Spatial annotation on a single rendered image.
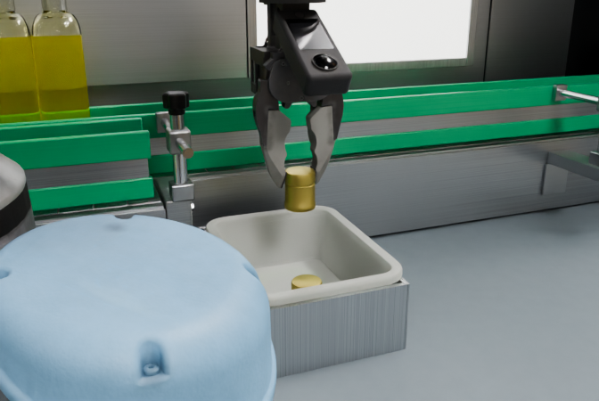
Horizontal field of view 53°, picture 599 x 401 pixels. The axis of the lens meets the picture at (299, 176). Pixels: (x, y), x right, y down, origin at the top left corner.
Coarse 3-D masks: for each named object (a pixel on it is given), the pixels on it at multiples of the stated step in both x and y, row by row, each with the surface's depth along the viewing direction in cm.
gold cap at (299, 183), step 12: (288, 168) 68; (300, 168) 68; (312, 168) 68; (288, 180) 67; (300, 180) 66; (312, 180) 67; (288, 192) 67; (300, 192) 67; (312, 192) 67; (288, 204) 68; (300, 204) 67; (312, 204) 68
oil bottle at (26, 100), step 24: (0, 24) 70; (24, 24) 71; (0, 48) 71; (24, 48) 72; (0, 72) 71; (24, 72) 72; (0, 96) 72; (24, 96) 73; (0, 120) 73; (24, 120) 74
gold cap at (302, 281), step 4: (296, 276) 67; (300, 276) 67; (304, 276) 67; (308, 276) 67; (312, 276) 67; (316, 276) 67; (292, 280) 67; (296, 280) 67; (300, 280) 67; (304, 280) 67; (308, 280) 67; (312, 280) 67; (316, 280) 67; (320, 280) 67; (292, 284) 66; (296, 284) 66; (300, 284) 66; (304, 284) 66; (308, 284) 66; (312, 284) 66; (316, 284) 66; (320, 284) 66; (292, 288) 66; (296, 288) 65
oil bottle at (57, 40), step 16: (48, 16) 72; (64, 16) 73; (32, 32) 72; (48, 32) 72; (64, 32) 73; (80, 32) 74; (48, 48) 73; (64, 48) 73; (80, 48) 74; (48, 64) 73; (64, 64) 74; (80, 64) 75; (48, 80) 74; (64, 80) 74; (80, 80) 75; (48, 96) 74; (64, 96) 75; (80, 96) 76; (48, 112) 75; (64, 112) 76; (80, 112) 76
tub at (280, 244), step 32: (224, 224) 76; (256, 224) 78; (288, 224) 80; (320, 224) 81; (352, 224) 75; (256, 256) 79; (288, 256) 81; (320, 256) 82; (352, 256) 73; (384, 256) 66; (288, 288) 74; (320, 288) 59; (352, 288) 60
